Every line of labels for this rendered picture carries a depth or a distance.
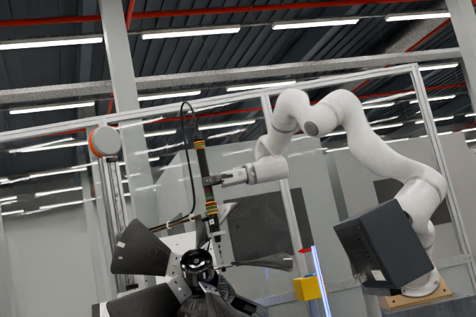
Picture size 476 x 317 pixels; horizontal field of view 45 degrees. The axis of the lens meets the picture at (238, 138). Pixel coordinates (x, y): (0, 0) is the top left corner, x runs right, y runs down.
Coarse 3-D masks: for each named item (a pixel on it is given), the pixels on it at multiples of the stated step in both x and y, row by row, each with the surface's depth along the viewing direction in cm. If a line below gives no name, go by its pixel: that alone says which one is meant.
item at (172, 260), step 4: (172, 252) 216; (172, 256) 216; (176, 256) 216; (180, 256) 215; (172, 260) 216; (176, 260) 216; (168, 264) 217; (172, 264) 216; (176, 264) 216; (168, 268) 217; (172, 268) 216; (176, 268) 215; (180, 268) 215; (168, 272) 216; (172, 272) 216; (176, 272) 215; (180, 272) 215; (172, 276) 216
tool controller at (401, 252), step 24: (360, 216) 139; (384, 216) 139; (408, 216) 141; (360, 240) 144; (384, 240) 137; (408, 240) 138; (360, 264) 153; (384, 264) 136; (408, 264) 137; (432, 264) 137; (384, 288) 144
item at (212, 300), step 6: (210, 294) 200; (216, 294) 204; (210, 300) 197; (216, 300) 199; (222, 300) 203; (210, 306) 194; (216, 306) 196; (222, 306) 198; (228, 306) 201; (210, 312) 192; (216, 312) 193; (222, 312) 195; (228, 312) 197; (234, 312) 200
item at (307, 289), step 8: (296, 280) 243; (304, 280) 236; (312, 280) 237; (296, 288) 246; (304, 288) 236; (312, 288) 236; (296, 296) 250; (304, 296) 235; (312, 296) 235; (320, 296) 235
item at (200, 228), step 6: (222, 204) 238; (228, 204) 236; (234, 204) 233; (222, 210) 233; (228, 210) 231; (222, 216) 229; (198, 222) 240; (204, 222) 236; (198, 228) 237; (204, 228) 232; (198, 234) 233; (204, 234) 227; (198, 240) 229; (204, 240) 223; (198, 246) 224
